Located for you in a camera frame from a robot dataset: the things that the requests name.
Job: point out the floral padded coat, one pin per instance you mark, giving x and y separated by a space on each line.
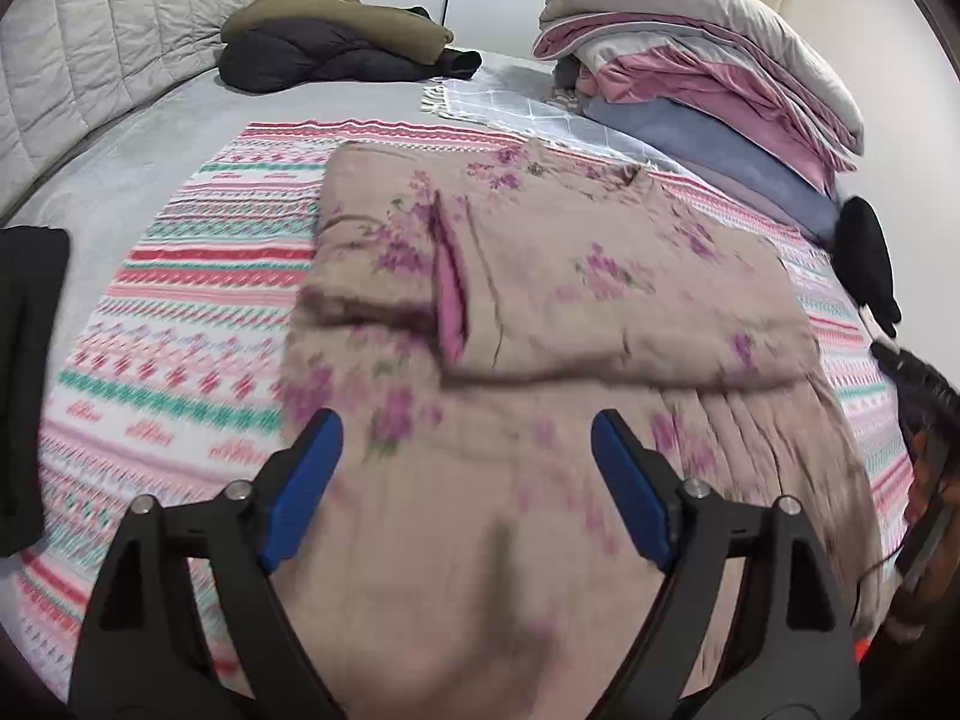
562 277

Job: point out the grey bed sheet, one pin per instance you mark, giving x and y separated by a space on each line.
187 120

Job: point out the pink folded quilt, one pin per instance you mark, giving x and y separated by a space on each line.
712 97

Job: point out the blue folded blanket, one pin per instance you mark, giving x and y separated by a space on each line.
712 150

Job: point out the grey quilted headboard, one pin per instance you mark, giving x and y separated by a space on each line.
112 30

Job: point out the dark cloth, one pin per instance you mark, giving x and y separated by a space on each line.
26 390

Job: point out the checked fringed towel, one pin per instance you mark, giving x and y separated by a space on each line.
525 109

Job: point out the stack of folded blankets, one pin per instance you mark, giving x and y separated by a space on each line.
712 22

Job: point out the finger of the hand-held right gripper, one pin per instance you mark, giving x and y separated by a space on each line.
919 379

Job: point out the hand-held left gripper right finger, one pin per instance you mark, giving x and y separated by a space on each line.
634 491

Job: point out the black puffer jacket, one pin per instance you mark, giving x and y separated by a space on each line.
300 64

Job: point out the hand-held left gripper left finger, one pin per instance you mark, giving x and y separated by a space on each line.
300 495

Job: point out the black cloth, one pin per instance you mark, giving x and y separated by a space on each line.
862 255

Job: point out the striped patterned blanket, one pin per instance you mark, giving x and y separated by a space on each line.
187 330

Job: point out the olive green jacket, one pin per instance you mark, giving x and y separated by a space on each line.
337 22

